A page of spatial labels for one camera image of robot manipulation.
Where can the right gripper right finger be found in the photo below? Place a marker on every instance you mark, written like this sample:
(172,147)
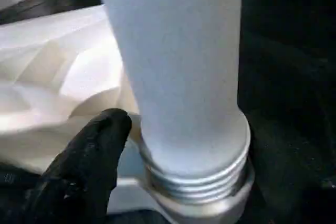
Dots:
(299,182)

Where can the black work mat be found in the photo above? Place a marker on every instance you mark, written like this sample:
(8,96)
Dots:
(294,51)

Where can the white plastic table top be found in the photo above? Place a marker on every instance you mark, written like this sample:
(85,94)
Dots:
(52,87)

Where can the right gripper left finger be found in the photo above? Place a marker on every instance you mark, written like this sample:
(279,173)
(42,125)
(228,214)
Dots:
(79,177)

